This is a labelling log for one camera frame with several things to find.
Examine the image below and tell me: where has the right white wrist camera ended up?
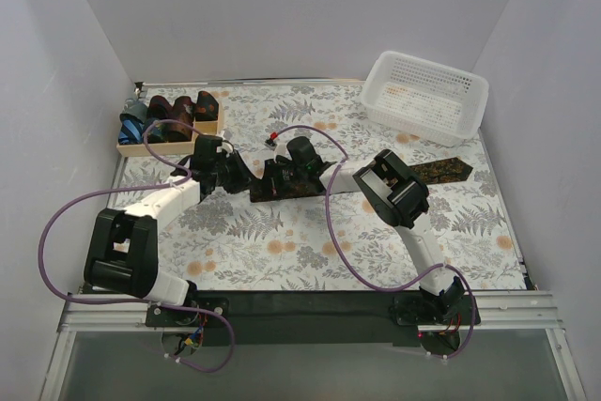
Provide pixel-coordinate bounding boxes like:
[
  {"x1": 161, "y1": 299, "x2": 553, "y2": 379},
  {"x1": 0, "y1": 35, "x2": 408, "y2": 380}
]
[{"x1": 265, "y1": 132, "x2": 292, "y2": 167}]

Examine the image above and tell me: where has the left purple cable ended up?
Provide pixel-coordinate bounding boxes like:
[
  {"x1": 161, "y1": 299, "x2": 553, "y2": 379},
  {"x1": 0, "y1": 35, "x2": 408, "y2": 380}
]
[{"x1": 38, "y1": 120, "x2": 236, "y2": 373}]

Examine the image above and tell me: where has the grey rolled tie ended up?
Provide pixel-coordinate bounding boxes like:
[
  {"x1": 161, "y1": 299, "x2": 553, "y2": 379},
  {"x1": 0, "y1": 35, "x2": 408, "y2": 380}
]
[{"x1": 119, "y1": 99, "x2": 147, "y2": 123}]

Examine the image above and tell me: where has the black tie with gold keys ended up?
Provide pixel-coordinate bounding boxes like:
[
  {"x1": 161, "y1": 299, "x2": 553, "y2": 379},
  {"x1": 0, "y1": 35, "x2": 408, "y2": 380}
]
[{"x1": 250, "y1": 157, "x2": 472, "y2": 203}]

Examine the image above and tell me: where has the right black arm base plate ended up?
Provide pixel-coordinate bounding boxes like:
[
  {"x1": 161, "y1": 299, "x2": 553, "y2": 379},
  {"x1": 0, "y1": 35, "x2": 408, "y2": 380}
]
[{"x1": 389, "y1": 292, "x2": 481, "y2": 326}]

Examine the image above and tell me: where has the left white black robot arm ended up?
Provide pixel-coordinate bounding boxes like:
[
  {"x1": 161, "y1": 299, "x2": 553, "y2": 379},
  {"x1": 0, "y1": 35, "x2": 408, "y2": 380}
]
[{"x1": 84, "y1": 135, "x2": 254, "y2": 326}]

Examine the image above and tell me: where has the white plastic perforated basket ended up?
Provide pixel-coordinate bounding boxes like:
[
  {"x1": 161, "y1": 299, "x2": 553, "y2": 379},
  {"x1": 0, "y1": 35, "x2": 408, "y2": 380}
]
[{"x1": 359, "y1": 51, "x2": 489, "y2": 147}]

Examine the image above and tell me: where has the floral patterned table mat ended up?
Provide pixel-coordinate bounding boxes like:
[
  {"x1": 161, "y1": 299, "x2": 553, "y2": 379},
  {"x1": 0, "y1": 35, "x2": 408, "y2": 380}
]
[{"x1": 93, "y1": 83, "x2": 536, "y2": 292}]

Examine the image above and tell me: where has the navy yellow-dotted rolled tie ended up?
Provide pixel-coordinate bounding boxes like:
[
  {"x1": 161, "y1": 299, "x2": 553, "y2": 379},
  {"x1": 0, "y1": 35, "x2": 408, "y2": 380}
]
[{"x1": 142, "y1": 117, "x2": 167, "y2": 144}]

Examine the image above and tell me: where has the purple cable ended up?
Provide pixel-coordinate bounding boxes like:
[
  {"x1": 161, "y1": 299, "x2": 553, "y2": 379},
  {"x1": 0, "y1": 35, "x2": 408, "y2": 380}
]
[
  {"x1": 38, "y1": 120, "x2": 236, "y2": 373},
  {"x1": 271, "y1": 124, "x2": 477, "y2": 361}
]

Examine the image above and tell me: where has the blue striped rolled tie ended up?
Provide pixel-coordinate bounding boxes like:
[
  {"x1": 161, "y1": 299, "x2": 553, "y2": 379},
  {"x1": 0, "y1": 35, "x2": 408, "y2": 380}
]
[{"x1": 117, "y1": 115, "x2": 144, "y2": 146}]

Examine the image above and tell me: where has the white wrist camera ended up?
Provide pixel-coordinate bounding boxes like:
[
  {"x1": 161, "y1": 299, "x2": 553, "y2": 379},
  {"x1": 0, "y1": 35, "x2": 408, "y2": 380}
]
[
  {"x1": 265, "y1": 132, "x2": 292, "y2": 167},
  {"x1": 218, "y1": 140, "x2": 235, "y2": 154}
]

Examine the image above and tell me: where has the black orange-dotted rolled tie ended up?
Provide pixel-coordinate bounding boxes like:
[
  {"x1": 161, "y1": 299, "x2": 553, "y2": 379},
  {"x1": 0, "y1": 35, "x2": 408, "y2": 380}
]
[{"x1": 193, "y1": 90, "x2": 220, "y2": 122}]

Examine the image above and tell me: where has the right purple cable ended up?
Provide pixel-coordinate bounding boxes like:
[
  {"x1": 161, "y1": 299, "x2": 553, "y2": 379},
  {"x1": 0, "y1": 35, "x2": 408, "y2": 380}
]
[{"x1": 271, "y1": 124, "x2": 477, "y2": 361}]

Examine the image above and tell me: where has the brown patterned rolled tie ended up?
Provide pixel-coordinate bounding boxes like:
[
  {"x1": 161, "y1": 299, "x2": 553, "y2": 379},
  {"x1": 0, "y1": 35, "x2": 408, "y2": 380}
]
[{"x1": 166, "y1": 96, "x2": 194, "y2": 142}]

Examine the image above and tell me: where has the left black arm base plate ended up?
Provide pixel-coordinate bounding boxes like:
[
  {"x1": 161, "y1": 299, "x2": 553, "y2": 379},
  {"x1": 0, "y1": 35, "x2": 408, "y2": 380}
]
[{"x1": 145, "y1": 297, "x2": 229, "y2": 328}]

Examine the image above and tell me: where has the wooden compartment tray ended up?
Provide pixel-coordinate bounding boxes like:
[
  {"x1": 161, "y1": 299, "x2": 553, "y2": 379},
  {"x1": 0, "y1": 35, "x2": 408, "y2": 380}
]
[{"x1": 116, "y1": 103, "x2": 223, "y2": 157}]

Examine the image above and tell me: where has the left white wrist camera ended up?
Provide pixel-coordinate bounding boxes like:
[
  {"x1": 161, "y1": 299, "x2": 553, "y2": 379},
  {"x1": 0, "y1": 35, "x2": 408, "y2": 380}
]
[{"x1": 218, "y1": 140, "x2": 235, "y2": 154}]

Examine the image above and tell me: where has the aluminium frame rail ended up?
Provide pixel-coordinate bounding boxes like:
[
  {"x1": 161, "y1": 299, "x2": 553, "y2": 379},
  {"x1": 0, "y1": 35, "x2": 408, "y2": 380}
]
[{"x1": 40, "y1": 290, "x2": 585, "y2": 400}]

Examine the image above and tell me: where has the dark red rolled tie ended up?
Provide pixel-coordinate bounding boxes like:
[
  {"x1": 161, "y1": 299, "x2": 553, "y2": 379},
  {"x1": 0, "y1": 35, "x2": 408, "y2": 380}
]
[{"x1": 146, "y1": 95, "x2": 173, "y2": 121}]

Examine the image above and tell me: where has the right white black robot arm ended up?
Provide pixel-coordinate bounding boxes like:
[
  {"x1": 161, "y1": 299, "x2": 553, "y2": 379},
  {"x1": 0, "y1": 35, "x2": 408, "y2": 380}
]
[{"x1": 250, "y1": 136, "x2": 465, "y2": 324}]

